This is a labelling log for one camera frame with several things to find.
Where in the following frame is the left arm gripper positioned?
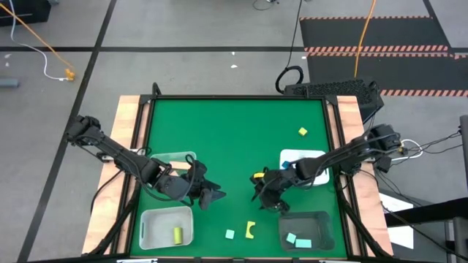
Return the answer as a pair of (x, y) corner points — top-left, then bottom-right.
(157, 169), (227, 211)

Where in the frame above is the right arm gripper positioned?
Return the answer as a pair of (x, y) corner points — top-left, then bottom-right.
(250, 168), (299, 214)

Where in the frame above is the long wooden block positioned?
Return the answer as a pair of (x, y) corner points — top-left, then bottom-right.
(170, 160), (192, 178)

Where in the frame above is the dark grey bin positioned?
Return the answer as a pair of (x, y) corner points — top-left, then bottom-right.
(278, 210), (336, 253)

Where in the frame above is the green table mat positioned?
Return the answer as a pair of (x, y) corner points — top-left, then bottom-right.
(129, 98), (348, 259)

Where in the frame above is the clear plastic bin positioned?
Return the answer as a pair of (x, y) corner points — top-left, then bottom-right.
(149, 150), (197, 178)

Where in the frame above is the translucent white bin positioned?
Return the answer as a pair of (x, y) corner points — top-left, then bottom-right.
(138, 205), (195, 251)

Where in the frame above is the solid white bin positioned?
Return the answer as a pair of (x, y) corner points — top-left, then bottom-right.
(279, 148), (331, 188)

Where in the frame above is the black power adapter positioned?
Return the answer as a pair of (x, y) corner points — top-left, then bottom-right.
(375, 156), (392, 173)

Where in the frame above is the white paper sheet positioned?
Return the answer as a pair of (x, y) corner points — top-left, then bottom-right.
(379, 192), (415, 250)

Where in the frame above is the striped black floor mat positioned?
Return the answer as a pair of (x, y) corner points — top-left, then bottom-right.
(298, 15), (468, 99)

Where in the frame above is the black storage box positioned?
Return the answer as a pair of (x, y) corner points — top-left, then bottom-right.
(0, 0), (52, 27)

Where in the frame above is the black hanging cable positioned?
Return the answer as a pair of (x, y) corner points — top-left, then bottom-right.
(274, 0), (305, 94)

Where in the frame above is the yellow floor cable with plug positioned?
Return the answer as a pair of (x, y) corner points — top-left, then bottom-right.
(0, 2), (76, 82)

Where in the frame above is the yellow hanging cable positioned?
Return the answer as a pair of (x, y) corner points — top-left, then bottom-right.
(352, 0), (378, 79)

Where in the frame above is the white floor cable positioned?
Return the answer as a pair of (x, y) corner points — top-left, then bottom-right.
(9, 0), (69, 81)

